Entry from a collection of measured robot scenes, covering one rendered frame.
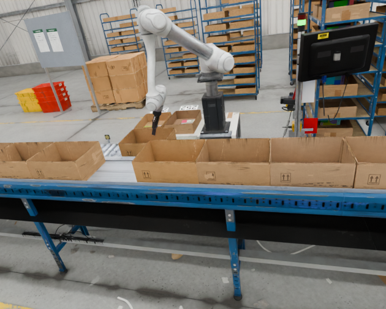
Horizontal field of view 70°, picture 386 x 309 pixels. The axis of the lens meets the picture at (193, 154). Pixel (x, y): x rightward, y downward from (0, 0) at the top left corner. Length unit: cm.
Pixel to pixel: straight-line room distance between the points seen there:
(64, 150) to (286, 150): 159
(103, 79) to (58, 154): 427
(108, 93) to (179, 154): 482
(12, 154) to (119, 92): 406
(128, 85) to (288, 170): 512
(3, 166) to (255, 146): 170
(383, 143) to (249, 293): 128
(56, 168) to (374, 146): 190
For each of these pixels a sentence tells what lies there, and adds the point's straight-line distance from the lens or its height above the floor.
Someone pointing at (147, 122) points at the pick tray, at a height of 76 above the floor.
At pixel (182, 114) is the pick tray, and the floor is 80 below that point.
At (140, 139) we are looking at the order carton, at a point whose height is 82.
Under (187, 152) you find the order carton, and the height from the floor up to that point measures 96.
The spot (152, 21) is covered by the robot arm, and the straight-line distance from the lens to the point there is 194.
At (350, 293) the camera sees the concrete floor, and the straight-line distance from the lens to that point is 229.
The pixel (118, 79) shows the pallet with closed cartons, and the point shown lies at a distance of 629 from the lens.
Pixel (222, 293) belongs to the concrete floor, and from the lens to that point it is 219.
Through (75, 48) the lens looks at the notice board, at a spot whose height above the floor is 139.
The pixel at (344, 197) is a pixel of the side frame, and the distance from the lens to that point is 151.
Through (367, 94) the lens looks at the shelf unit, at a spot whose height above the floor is 94.
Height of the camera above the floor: 180
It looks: 28 degrees down
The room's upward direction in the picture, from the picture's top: 9 degrees counter-clockwise
